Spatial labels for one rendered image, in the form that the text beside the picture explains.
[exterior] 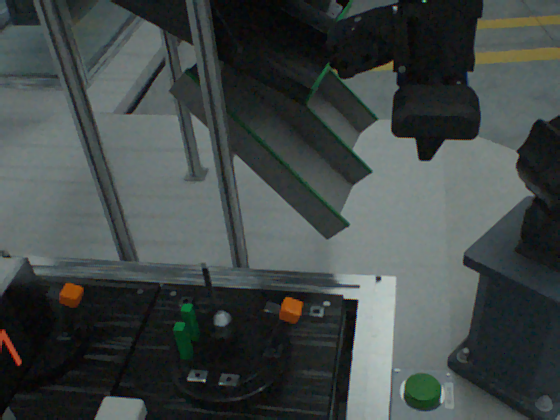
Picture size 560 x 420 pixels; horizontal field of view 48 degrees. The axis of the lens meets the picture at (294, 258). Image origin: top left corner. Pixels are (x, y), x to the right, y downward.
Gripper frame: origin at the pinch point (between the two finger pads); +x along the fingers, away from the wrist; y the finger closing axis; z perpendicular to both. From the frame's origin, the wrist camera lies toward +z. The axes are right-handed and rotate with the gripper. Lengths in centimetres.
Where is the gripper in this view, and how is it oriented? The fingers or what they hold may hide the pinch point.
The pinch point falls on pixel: (428, 124)
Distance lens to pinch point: 56.9
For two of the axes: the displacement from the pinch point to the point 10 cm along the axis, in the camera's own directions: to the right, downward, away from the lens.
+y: -1.5, 6.6, -7.3
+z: -9.9, -0.7, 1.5
